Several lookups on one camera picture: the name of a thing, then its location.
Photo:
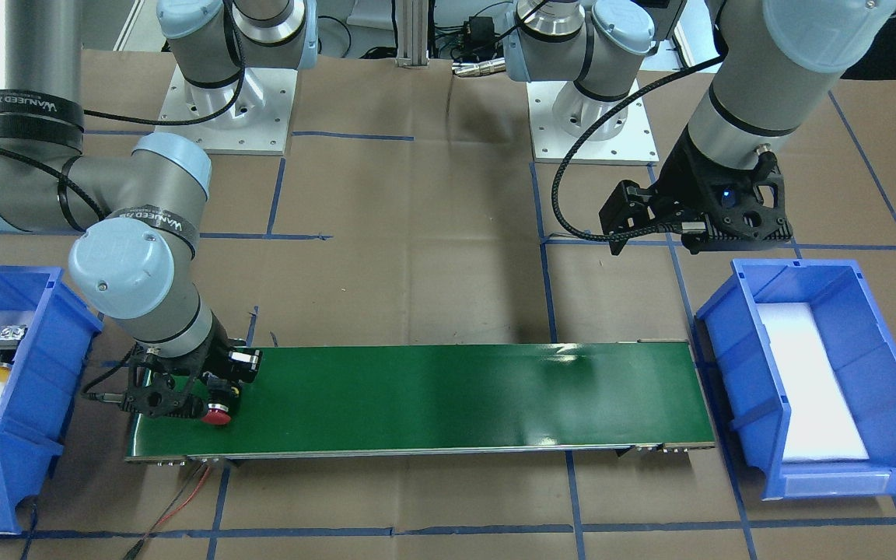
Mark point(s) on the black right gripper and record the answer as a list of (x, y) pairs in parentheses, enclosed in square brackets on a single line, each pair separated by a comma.
[(213, 360)]

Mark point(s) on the yellow mushroom push button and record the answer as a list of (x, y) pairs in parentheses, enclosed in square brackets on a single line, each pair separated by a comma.
[(11, 336)]

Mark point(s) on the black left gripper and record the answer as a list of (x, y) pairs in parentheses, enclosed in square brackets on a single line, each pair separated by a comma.
[(685, 180)]

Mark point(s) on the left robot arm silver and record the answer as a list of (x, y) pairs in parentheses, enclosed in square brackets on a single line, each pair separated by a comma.
[(774, 60)]

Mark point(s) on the blue bin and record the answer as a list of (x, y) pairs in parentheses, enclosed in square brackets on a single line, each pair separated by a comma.
[(36, 403), (862, 352)]

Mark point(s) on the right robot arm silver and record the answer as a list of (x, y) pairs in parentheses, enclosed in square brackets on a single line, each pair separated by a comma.
[(137, 219)]

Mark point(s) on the aluminium frame post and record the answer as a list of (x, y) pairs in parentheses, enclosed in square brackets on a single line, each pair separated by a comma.
[(412, 26)]

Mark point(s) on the red mushroom push button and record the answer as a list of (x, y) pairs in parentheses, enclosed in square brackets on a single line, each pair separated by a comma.
[(222, 401)]

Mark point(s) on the black power adapter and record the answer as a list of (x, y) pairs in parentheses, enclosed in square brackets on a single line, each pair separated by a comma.
[(478, 31)]

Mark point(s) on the green conveyor belt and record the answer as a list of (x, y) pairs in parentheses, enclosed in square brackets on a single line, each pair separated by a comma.
[(367, 401)]

